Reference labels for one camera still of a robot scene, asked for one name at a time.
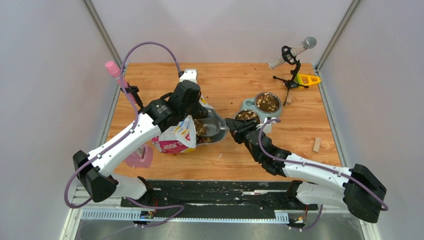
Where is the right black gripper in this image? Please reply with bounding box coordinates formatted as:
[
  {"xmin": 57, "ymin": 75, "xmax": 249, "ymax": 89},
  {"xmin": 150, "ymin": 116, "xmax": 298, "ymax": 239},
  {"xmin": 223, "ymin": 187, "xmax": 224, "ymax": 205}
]
[{"xmin": 225, "ymin": 118, "xmax": 261, "ymax": 163}]

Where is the metal scoop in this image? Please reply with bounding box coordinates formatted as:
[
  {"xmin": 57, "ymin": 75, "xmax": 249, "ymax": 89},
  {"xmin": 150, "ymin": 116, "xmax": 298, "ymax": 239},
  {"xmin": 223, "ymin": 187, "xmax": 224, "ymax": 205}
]
[{"xmin": 194, "ymin": 117, "xmax": 230, "ymax": 137}]

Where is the pet food bag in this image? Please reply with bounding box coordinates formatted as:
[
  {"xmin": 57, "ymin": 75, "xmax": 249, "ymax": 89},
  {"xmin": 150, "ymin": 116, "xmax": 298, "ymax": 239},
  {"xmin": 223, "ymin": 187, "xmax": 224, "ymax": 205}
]
[{"xmin": 151, "ymin": 116, "xmax": 228, "ymax": 154}]

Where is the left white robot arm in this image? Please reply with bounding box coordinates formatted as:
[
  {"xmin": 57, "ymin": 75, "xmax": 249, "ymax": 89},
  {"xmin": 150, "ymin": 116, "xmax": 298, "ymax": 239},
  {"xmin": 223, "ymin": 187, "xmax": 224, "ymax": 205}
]
[{"xmin": 72, "ymin": 80, "xmax": 201, "ymax": 207}]

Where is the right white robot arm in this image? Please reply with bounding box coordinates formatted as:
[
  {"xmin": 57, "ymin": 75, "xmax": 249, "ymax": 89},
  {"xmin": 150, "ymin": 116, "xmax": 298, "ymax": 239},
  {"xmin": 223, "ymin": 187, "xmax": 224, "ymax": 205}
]
[{"xmin": 225, "ymin": 117, "xmax": 389, "ymax": 223}]

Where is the grey double pet feeder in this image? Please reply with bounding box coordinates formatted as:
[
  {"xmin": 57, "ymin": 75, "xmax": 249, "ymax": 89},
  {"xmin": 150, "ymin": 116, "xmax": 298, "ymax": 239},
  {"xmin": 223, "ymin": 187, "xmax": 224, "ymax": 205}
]
[{"xmin": 234, "ymin": 92, "xmax": 283, "ymax": 129}]

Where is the front steel bowl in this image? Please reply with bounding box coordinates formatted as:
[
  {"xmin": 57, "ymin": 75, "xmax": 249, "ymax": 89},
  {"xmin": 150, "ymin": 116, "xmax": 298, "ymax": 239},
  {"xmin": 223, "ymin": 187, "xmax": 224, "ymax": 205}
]
[{"xmin": 234, "ymin": 109, "xmax": 262, "ymax": 124}]

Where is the steel bowl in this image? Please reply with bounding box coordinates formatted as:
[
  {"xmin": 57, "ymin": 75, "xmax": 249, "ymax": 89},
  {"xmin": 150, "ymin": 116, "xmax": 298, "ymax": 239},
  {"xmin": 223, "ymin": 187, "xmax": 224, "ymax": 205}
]
[
  {"xmin": 234, "ymin": 109, "xmax": 262, "ymax": 124},
  {"xmin": 254, "ymin": 92, "xmax": 281, "ymax": 114}
]

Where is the rear steel bowl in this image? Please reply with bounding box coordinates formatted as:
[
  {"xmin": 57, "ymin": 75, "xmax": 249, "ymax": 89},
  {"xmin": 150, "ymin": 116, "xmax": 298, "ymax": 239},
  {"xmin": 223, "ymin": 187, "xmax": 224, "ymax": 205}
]
[{"xmin": 254, "ymin": 92, "xmax": 281, "ymax": 114}]

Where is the wooden wedge block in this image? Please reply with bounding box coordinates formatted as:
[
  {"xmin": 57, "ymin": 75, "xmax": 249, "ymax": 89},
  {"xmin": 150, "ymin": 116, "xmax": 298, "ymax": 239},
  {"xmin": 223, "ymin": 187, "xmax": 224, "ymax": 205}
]
[{"xmin": 284, "ymin": 93, "xmax": 293, "ymax": 106}]

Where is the pink block holder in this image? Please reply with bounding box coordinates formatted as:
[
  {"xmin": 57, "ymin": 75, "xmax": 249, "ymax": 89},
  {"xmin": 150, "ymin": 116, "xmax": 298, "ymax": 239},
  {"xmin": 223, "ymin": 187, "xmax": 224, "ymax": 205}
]
[{"xmin": 124, "ymin": 144, "xmax": 153, "ymax": 168}]

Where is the pink microphone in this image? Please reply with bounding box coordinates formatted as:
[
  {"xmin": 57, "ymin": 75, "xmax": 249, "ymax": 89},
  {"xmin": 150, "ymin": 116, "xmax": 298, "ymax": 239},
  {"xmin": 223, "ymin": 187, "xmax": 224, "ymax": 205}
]
[{"xmin": 105, "ymin": 61, "xmax": 130, "ymax": 90}]

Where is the small wooden block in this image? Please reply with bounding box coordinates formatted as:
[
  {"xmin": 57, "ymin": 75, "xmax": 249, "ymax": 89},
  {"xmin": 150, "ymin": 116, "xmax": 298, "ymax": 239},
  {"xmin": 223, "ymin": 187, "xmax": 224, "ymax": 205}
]
[{"xmin": 312, "ymin": 137, "xmax": 322, "ymax": 153}]

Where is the yellow plastic triangle toy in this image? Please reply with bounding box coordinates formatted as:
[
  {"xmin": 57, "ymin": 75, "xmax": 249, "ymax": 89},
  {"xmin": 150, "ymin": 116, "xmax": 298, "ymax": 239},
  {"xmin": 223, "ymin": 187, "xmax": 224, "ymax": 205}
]
[{"xmin": 295, "ymin": 73, "xmax": 321, "ymax": 88}]

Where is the black tripod mic stand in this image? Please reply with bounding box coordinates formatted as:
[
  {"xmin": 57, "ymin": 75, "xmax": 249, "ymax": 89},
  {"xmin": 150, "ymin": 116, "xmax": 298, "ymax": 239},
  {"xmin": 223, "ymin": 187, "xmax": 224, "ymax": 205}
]
[{"xmin": 268, "ymin": 45, "xmax": 309, "ymax": 96}]

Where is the glitter silver microphone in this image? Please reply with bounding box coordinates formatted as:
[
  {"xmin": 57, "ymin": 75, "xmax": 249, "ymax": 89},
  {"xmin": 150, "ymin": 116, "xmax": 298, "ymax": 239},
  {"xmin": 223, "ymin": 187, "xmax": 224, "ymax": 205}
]
[{"xmin": 268, "ymin": 36, "xmax": 317, "ymax": 69}]

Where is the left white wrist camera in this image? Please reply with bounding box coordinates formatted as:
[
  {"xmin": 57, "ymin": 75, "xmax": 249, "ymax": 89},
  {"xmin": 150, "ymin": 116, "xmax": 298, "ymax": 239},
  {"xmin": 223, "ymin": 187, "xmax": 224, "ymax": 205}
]
[{"xmin": 179, "ymin": 68, "xmax": 198, "ymax": 84}]

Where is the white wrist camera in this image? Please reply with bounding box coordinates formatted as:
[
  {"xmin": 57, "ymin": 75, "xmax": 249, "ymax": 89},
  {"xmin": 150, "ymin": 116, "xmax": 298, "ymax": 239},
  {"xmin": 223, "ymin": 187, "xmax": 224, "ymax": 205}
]
[
  {"xmin": 179, "ymin": 68, "xmax": 198, "ymax": 84},
  {"xmin": 261, "ymin": 119, "xmax": 276, "ymax": 134}
]

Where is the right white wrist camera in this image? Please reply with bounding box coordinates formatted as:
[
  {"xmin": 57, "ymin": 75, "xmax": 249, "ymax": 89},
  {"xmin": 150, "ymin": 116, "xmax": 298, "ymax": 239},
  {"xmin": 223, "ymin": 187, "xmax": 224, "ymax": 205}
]
[{"xmin": 261, "ymin": 119, "xmax": 276, "ymax": 134}]

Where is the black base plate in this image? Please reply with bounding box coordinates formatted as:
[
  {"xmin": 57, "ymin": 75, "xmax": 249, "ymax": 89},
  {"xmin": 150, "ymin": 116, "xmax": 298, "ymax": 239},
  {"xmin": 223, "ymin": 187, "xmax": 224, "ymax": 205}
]
[{"xmin": 137, "ymin": 180, "xmax": 319, "ymax": 220}]

